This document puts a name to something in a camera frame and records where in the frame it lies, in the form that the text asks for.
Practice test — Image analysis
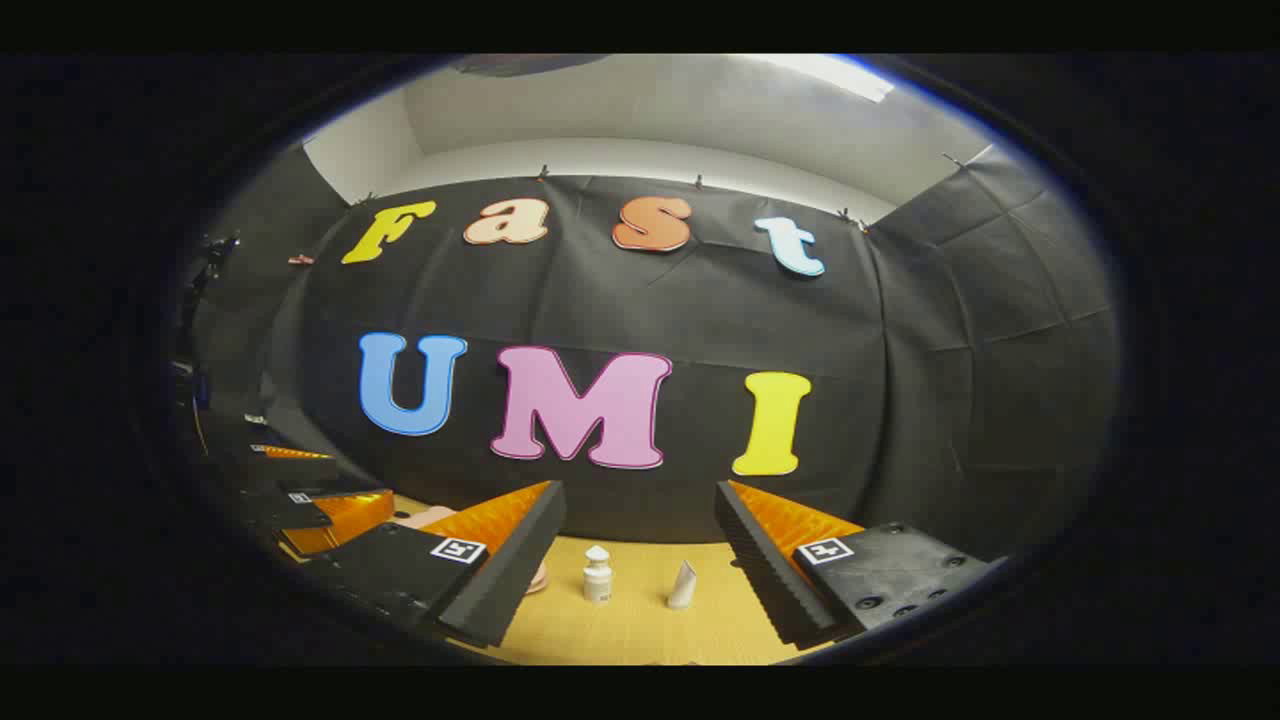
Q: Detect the dark stand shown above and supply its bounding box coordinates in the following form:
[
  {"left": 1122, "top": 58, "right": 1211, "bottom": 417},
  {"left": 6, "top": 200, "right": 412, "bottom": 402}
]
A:
[{"left": 180, "top": 232, "right": 242, "bottom": 401}]

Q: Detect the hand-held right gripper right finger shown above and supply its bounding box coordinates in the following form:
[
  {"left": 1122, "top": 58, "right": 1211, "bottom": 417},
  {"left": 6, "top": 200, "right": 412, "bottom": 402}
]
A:
[{"left": 714, "top": 480, "right": 1003, "bottom": 649}]

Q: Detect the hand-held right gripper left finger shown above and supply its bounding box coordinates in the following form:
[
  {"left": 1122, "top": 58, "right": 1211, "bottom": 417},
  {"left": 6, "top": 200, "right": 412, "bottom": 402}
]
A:
[{"left": 308, "top": 480, "right": 567, "bottom": 648}]

